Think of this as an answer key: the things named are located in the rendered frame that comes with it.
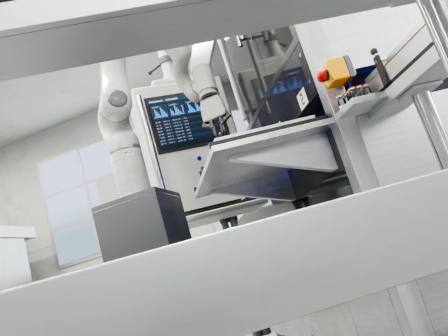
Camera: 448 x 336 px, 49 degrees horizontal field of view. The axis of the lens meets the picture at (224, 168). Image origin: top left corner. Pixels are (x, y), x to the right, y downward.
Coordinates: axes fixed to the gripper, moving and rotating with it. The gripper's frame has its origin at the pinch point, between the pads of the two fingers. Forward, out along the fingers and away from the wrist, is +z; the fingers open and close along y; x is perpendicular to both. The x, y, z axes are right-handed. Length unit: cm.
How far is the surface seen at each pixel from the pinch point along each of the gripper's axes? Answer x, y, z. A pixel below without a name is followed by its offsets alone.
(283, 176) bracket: -28.4, -14.8, 16.2
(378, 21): 20, -67, -4
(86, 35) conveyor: 120, -14, 49
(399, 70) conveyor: 41, -62, 28
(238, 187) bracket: -20.1, 3.4, 16.9
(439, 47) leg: 96, -57, 57
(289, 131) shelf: 29.2, -27.6, 26.7
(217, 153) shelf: 36.7, -5.6, 28.2
